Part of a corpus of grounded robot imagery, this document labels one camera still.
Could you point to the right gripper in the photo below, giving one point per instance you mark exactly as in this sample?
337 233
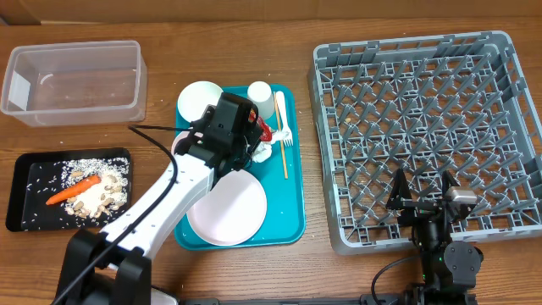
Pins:
414 210

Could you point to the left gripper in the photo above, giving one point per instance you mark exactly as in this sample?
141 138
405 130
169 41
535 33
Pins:
253 130

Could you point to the red snack wrapper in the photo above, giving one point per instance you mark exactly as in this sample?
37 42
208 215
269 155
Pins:
267 132

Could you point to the pink bowl with peanuts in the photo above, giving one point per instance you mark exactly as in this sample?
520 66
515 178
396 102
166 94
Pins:
181 144

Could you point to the white bowl with rice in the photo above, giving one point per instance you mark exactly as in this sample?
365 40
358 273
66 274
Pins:
194 99

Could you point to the orange carrot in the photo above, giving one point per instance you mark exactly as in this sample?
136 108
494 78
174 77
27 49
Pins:
74 190

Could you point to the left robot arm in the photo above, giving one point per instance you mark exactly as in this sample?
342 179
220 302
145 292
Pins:
114 265

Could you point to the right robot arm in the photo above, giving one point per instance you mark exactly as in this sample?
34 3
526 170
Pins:
449 267

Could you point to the grey dishwasher rack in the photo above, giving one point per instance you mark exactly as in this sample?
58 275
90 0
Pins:
427 105

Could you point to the crumpled white tissue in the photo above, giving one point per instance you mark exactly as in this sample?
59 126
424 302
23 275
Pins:
264 149

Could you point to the white paper cup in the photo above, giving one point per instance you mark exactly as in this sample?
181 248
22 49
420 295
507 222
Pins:
260 93

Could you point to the white plastic fork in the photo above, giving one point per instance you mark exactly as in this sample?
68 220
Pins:
280 99

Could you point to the teal serving tray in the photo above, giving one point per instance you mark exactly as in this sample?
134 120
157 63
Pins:
281 178

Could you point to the pink round plate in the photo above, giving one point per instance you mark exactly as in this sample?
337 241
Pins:
232 212

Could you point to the pile of peanuts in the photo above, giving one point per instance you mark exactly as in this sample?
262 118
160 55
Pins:
100 199

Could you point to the clear plastic bin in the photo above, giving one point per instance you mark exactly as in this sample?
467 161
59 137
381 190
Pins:
77 83

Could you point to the spilled white rice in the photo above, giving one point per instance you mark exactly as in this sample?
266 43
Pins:
49 178

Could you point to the black plastic tray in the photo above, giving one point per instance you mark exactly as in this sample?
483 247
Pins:
21 173

